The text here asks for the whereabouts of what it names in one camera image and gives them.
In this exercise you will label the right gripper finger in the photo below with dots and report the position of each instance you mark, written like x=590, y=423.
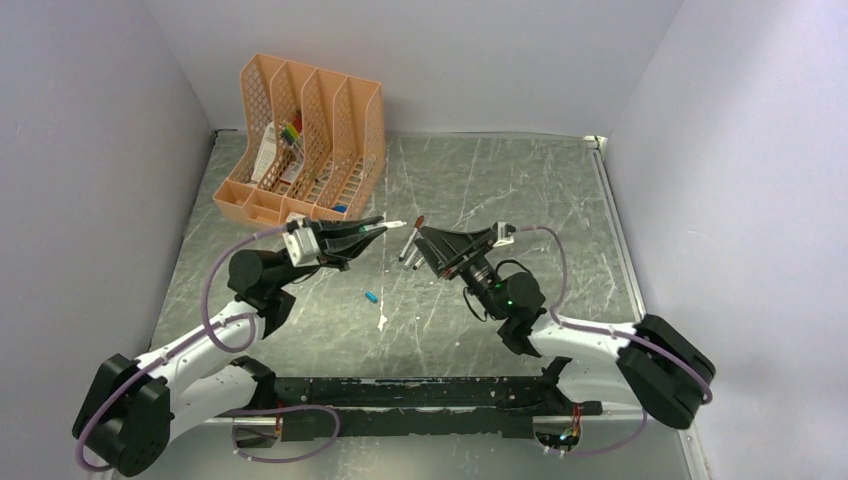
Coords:
x=436, y=253
x=464, y=245

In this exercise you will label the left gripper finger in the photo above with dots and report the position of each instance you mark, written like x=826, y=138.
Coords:
x=344, y=250
x=347, y=229

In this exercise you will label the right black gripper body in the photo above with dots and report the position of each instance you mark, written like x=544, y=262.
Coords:
x=475, y=266

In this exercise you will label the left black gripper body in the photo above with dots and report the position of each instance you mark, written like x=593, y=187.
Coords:
x=323, y=257

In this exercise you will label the thin white pen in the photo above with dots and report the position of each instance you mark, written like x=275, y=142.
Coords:
x=388, y=225

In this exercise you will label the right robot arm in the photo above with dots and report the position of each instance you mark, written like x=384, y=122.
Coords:
x=646, y=364

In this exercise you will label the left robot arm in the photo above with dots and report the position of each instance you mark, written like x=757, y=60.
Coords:
x=135, y=407

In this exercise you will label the orange plastic file organizer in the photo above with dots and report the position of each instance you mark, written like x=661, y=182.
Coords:
x=343, y=147

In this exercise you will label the white paper booklet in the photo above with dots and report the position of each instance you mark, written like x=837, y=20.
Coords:
x=266, y=154

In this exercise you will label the coloured markers in organizer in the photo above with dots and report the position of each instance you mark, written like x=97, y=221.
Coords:
x=291, y=131

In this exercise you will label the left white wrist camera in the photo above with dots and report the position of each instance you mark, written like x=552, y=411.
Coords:
x=301, y=243

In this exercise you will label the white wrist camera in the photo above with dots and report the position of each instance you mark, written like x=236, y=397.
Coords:
x=504, y=234
x=301, y=243

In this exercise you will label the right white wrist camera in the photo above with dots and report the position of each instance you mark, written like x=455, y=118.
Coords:
x=504, y=234

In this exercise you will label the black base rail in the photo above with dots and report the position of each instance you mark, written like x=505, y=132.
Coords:
x=404, y=404

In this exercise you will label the aluminium frame rail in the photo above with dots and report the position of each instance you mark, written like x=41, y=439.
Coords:
x=492, y=435

